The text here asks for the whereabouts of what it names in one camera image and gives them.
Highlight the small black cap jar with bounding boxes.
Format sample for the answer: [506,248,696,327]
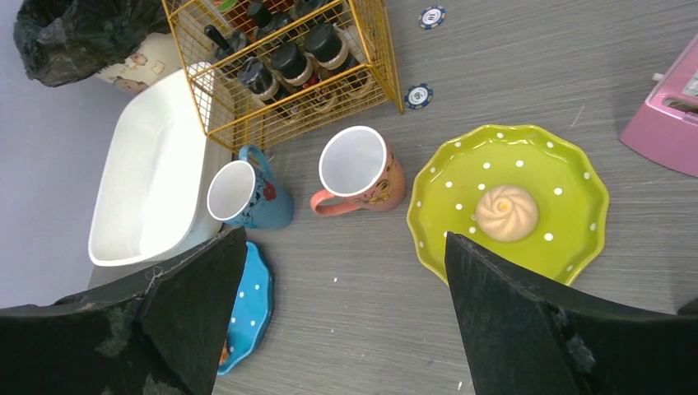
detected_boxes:
[304,22,374,98]

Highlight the bottle cap on counter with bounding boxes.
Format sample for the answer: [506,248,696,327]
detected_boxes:
[418,5,446,30]

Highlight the blue mug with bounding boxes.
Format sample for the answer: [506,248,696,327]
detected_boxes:
[207,145,295,229]

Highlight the steamed bun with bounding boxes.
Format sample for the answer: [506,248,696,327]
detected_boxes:
[475,184,539,243]

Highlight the small dark pepper bottle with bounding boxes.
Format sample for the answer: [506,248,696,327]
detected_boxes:
[271,41,338,113]

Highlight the sauce bottle yellow cap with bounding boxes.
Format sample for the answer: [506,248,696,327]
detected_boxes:
[212,0,238,13]

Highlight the dark spice bottle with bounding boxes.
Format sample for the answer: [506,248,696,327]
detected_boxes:
[237,57,291,105]

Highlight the yellow wire basket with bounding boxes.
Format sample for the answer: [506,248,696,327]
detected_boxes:
[163,1,400,151]

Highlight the pink box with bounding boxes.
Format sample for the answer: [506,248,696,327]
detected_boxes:
[619,38,697,177]

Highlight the white shaker bottle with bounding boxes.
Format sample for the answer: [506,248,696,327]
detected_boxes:
[291,0,344,22]

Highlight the green polka dot plate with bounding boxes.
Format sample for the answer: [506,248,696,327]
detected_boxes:
[407,124,610,285]

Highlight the trash bin with black bag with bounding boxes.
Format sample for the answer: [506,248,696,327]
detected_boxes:
[13,1,182,95]

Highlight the blue polka dot plate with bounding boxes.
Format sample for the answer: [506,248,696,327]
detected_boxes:
[217,241,275,375]

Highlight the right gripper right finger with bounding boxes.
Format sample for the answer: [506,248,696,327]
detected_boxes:
[444,233,697,394]

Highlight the brown spice jar black cap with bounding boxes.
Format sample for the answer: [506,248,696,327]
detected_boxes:
[247,1,293,41]

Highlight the pink mug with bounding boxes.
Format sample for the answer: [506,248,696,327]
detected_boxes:
[309,126,407,216]

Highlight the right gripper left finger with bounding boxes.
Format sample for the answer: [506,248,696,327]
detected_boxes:
[1,228,247,394]

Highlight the white plastic basin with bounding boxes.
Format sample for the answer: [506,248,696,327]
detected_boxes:
[88,62,232,267]

